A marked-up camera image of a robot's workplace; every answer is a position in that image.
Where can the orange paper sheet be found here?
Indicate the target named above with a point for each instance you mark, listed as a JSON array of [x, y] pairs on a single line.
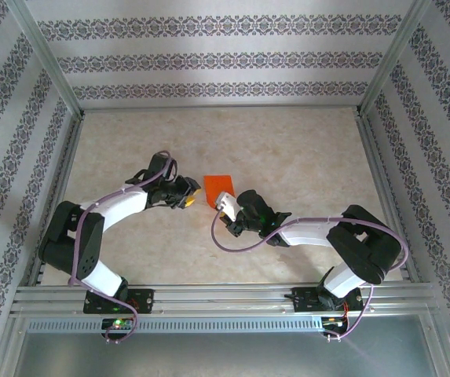
[[216, 184]]

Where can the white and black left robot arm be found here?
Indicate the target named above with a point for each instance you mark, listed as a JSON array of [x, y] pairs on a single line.
[[87, 251]]

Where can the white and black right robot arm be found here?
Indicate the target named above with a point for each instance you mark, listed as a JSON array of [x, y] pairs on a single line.
[[366, 247]]

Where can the grey metal sheet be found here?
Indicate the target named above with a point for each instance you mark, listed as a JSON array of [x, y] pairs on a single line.
[[224, 353]]

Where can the aluminium rear rail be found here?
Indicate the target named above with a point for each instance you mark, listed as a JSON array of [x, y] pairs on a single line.
[[220, 107]]

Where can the aluminium mounting rail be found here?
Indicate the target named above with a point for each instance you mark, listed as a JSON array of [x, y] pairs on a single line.
[[216, 298]]

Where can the aluminium side rail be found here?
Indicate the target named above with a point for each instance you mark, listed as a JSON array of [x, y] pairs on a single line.
[[374, 157], [68, 157]]

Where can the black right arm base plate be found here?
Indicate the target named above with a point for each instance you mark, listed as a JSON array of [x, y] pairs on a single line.
[[307, 300]]

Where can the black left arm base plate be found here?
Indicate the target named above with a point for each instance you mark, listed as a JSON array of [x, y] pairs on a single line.
[[142, 300]]

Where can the aluminium frame post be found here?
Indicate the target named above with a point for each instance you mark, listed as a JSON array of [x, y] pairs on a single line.
[[392, 59], [48, 59]]

